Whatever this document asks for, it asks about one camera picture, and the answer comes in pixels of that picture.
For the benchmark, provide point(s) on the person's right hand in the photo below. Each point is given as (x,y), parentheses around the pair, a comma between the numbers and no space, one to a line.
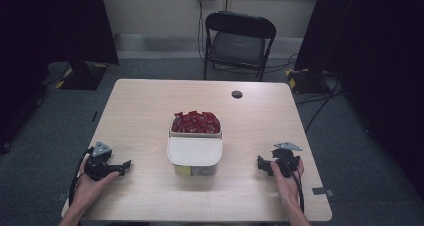
(286,187)

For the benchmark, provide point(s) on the dark floor tape strip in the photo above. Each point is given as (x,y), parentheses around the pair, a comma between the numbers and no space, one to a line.
(95,116)

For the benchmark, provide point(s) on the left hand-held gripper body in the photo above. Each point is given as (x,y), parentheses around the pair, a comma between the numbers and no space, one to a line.
(100,162)

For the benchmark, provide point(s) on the person's left hand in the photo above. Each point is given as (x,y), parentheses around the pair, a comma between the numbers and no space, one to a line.
(88,189)

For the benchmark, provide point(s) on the grey floor tape strip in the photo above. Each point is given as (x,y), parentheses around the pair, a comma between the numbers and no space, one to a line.
(322,191)

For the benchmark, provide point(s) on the black stand base striped tape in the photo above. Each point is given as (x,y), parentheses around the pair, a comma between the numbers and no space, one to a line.
(81,76)
(306,81)

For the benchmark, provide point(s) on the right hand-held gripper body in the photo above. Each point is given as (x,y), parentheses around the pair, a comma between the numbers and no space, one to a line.
(286,161)

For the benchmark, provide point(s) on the black folding chair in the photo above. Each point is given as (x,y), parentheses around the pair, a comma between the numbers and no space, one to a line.
(238,46)

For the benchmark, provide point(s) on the black curtain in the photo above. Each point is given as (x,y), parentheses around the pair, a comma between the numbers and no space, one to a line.
(40,36)
(376,52)

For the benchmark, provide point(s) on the yellow-green jelly cup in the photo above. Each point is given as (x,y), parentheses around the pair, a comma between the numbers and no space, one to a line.
(183,170)

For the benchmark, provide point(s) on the pile of red packets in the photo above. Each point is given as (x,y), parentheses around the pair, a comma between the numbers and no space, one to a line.
(196,122)

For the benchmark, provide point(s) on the white box lid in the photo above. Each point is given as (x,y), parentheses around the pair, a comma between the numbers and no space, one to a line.
(195,151)

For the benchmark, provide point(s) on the clear plastic storage box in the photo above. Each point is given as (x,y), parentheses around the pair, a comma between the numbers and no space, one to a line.
(195,168)

